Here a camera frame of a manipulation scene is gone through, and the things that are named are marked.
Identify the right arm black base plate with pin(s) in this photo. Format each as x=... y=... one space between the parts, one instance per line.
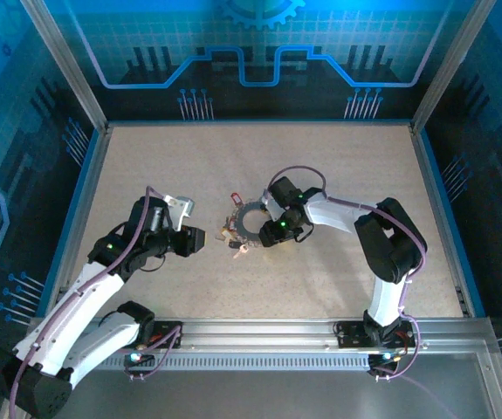
x=351 y=336

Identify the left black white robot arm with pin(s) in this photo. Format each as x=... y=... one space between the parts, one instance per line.
x=80 y=301

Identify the aluminium table edge rail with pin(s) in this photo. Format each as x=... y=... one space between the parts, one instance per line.
x=255 y=122

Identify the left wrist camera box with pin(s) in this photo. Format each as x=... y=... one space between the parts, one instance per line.
x=183 y=207

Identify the red plastic key tag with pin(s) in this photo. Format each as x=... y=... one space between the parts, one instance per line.
x=235 y=198
x=231 y=224

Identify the black connector block with LEDs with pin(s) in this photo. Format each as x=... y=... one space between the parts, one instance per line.
x=383 y=361
x=139 y=359

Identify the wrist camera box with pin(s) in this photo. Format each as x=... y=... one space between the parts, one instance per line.
x=183 y=207
x=267 y=205

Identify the grey metal tray plate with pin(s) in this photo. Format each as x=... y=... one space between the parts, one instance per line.
x=233 y=397

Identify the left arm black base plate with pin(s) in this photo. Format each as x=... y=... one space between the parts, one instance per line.
x=167 y=338

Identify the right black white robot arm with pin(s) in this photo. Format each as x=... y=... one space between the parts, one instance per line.
x=390 y=244

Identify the large metal keyring bundle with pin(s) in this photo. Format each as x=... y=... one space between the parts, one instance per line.
x=246 y=208

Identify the small silver key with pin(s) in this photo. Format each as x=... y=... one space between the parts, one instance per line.
x=242 y=251

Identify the aluminium frame post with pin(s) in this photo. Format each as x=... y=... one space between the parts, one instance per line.
x=65 y=65
x=451 y=65

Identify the blue edged side rail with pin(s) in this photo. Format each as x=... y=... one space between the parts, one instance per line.
x=442 y=218
x=79 y=218

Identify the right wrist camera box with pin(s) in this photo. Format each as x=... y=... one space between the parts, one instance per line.
x=267 y=205

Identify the aluminium mounting rail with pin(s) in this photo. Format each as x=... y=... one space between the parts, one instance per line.
x=255 y=334

